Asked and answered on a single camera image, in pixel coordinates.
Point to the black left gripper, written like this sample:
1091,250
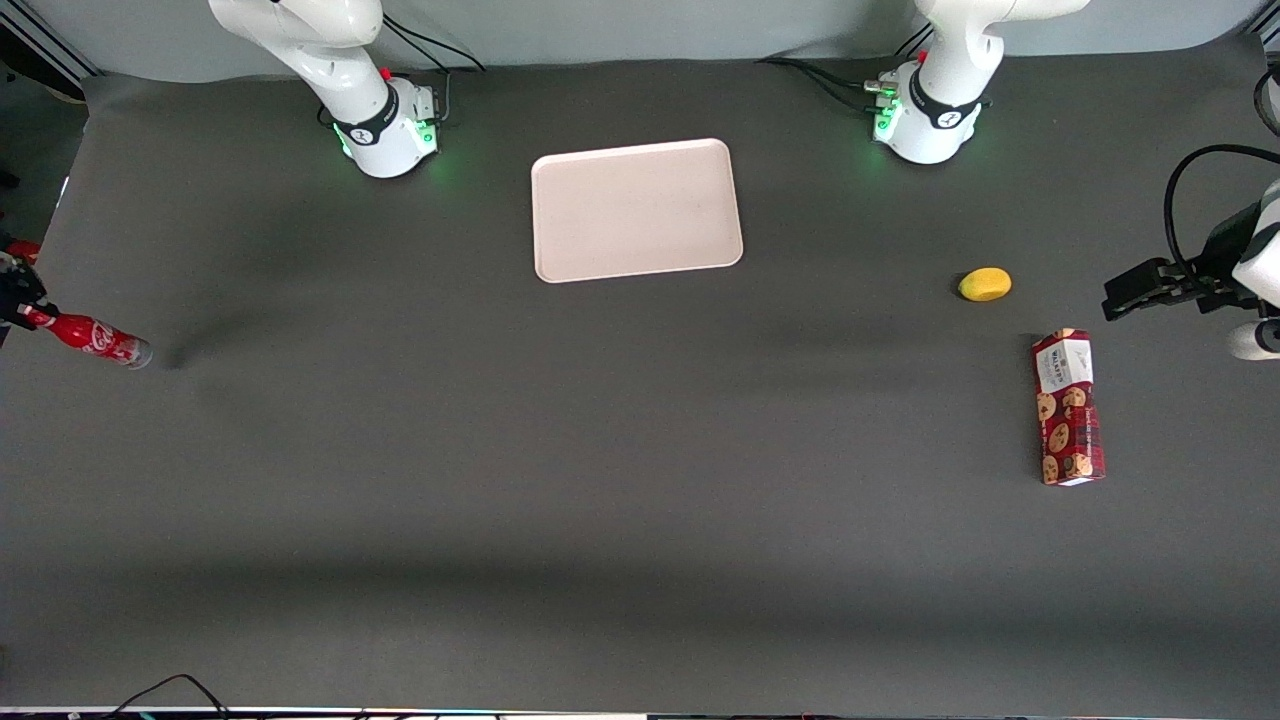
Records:
1216,258

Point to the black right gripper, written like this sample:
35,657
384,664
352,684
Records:
14,291

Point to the red coke bottle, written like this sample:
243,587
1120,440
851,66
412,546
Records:
95,338

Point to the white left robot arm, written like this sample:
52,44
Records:
945,95

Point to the beige plastic tray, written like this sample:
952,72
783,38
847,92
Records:
636,210

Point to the small red object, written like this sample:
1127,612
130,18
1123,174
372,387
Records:
22,248

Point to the red tartan cookie box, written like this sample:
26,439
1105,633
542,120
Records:
1070,420

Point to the yellow lemon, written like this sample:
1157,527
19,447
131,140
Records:
985,284

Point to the dark grey table mat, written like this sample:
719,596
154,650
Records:
600,450

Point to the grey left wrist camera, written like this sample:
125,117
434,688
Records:
1255,340

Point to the black aluminium frame rail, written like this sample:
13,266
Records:
50,45

